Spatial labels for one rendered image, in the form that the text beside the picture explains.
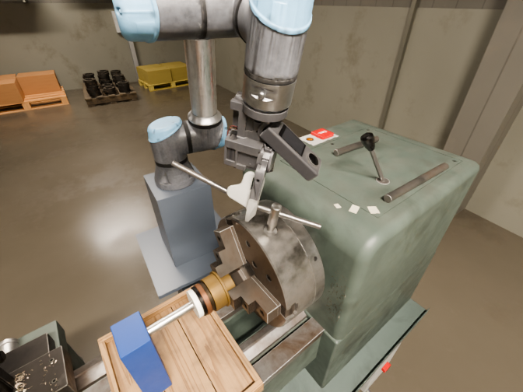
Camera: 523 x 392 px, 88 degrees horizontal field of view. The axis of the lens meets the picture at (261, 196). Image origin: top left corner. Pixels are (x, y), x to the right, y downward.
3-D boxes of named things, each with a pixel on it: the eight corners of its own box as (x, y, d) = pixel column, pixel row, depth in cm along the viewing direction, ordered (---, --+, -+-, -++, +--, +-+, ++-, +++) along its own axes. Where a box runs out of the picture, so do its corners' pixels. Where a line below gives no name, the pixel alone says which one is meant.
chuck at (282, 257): (238, 245, 95) (247, 180, 72) (296, 324, 80) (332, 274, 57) (215, 257, 91) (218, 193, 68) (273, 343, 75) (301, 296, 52)
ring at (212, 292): (219, 258, 69) (185, 276, 65) (239, 282, 63) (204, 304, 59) (222, 281, 75) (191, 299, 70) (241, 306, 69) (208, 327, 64)
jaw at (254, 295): (263, 267, 70) (295, 299, 62) (263, 279, 72) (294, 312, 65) (226, 290, 64) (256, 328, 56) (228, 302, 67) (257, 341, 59)
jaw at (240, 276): (257, 277, 75) (247, 286, 85) (248, 261, 76) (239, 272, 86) (223, 299, 69) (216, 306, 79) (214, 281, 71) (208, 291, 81)
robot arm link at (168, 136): (152, 152, 101) (142, 117, 93) (188, 146, 106) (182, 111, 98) (155, 167, 92) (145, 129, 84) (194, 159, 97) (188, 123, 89)
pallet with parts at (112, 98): (127, 85, 646) (121, 62, 618) (140, 99, 553) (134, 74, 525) (82, 91, 605) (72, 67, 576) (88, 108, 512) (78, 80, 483)
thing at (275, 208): (274, 235, 65) (282, 203, 57) (272, 242, 64) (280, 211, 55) (265, 232, 65) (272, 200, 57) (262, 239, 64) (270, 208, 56)
